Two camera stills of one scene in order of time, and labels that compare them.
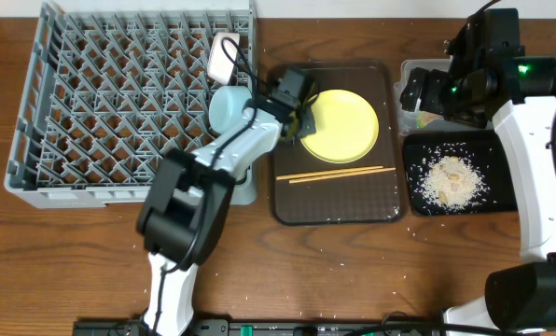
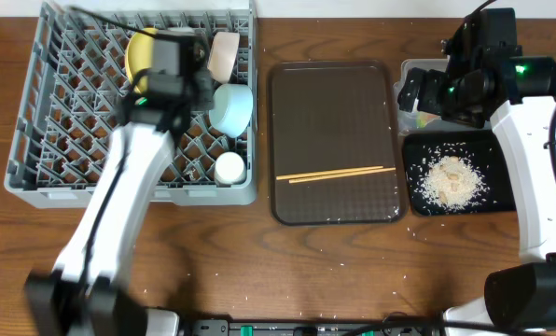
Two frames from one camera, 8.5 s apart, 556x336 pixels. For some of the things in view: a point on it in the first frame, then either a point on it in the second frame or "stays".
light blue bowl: [226, 106] stays
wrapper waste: [423, 118] stays
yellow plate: [346, 127] → [140, 55]
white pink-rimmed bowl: [223, 56] stays
